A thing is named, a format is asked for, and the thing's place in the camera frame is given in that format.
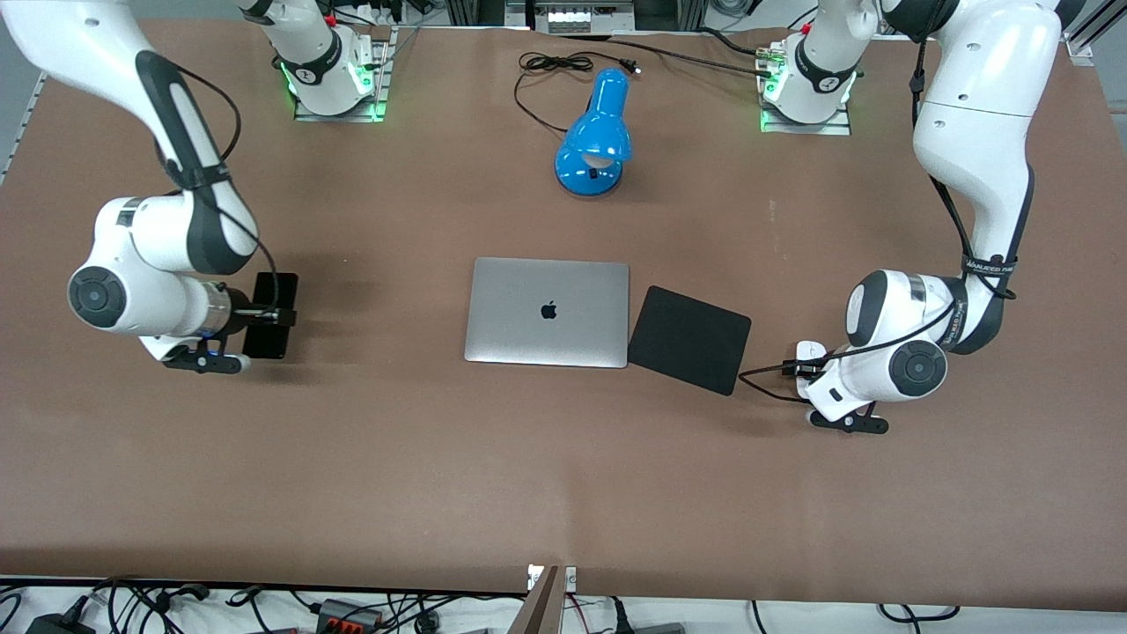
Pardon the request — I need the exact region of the black smartphone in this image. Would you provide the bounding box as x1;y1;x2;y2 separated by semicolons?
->
241;272;299;360

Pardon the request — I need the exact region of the black mouse pad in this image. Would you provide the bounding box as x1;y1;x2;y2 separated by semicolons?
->
627;284;753;397

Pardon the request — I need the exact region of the silver closed laptop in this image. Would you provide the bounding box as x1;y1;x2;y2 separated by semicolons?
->
464;257;631;369

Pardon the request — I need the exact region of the black box with orange connectors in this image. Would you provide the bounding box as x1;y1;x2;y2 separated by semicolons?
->
315;599;384;630

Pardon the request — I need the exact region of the blue desk lamp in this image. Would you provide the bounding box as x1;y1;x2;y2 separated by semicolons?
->
554;68;633;198

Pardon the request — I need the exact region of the grey power strip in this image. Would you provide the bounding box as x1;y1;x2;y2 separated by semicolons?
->
546;4;600;34

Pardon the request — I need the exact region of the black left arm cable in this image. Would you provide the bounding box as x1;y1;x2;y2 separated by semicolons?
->
738;40;1018;406

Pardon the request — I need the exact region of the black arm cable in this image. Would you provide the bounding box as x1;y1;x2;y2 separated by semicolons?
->
154;62;281;318
738;40;1018;406

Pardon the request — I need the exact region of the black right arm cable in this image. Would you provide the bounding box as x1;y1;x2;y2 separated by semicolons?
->
154;62;281;318

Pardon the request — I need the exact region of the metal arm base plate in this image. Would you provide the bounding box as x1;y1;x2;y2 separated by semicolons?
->
759;40;853;136
293;26;397;122

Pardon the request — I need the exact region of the white metal bracket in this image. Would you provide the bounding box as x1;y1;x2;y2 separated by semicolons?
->
527;564;578;593

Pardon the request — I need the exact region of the thick black table cable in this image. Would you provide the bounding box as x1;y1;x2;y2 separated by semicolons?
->
550;31;780;80

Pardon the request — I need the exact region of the black lamp power cord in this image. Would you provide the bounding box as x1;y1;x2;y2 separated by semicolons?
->
513;51;642;135

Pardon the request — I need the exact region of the brown wooden post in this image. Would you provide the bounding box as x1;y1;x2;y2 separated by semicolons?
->
508;565;562;634

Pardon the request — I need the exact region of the aluminium table edge rail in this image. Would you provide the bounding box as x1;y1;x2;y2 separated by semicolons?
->
1064;18;1097;67

